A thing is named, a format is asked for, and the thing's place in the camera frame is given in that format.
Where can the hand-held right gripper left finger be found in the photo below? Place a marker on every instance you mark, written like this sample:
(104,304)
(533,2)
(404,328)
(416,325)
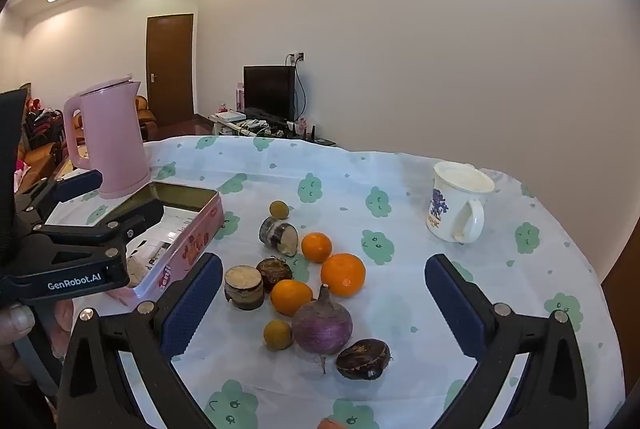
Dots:
(192,304)

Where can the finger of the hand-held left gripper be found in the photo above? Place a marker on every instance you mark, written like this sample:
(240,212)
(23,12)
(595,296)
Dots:
(145,214)
(80,184)

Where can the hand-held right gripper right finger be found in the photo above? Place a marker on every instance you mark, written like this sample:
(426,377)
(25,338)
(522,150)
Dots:
(460,304)

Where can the pink tin box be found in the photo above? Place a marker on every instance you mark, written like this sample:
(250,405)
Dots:
(195,234)

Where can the small yellow-brown fruit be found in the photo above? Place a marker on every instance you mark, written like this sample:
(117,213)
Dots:
(277,335)
(278,209)

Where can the large orange mandarin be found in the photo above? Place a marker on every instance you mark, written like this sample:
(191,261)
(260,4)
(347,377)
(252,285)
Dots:
(343,275)

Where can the purple turnip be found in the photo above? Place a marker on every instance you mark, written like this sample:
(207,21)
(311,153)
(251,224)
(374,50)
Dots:
(322,326)

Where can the person's left hand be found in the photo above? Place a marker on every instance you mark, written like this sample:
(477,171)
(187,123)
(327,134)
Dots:
(17,324)

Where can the white printed paper sheet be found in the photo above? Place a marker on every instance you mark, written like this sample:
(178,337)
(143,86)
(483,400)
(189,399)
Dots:
(172,221)

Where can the brown leather sofa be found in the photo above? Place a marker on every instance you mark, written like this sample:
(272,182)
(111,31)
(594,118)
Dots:
(42,154)

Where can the pink electric kettle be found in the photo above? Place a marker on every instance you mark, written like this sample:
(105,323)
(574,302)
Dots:
(115,144)

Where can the brown printed packet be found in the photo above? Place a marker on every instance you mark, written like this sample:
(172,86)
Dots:
(134,271)

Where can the dark chair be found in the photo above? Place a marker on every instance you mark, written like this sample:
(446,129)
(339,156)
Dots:
(45,129)

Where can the white printed cup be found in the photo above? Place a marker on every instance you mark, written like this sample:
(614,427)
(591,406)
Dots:
(445,204)

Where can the flat white box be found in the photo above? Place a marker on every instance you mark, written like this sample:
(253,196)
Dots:
(230,115)

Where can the brown wooden door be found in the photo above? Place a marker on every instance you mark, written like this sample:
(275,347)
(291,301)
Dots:
(170,69)

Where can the pink carton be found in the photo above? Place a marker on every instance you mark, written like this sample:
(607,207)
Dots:
(240,96)

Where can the cloud-print tablecloth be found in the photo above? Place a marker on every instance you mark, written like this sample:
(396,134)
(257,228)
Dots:
(390,169)

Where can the brown wooden panel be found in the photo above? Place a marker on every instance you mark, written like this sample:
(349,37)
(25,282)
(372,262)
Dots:
(620,299)

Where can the black television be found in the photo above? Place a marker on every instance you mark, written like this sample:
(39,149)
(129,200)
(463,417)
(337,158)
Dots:
(267,91)

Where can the orange produce piece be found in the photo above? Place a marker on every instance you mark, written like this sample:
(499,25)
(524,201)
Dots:
(330,424)

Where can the small pink ornament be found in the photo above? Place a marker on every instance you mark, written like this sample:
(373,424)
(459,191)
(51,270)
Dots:
(300,126)

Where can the low TV cabinet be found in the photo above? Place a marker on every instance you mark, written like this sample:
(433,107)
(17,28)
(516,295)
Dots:
(322,142)

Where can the white wall socket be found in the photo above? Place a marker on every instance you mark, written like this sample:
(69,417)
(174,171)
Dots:
(296,56)

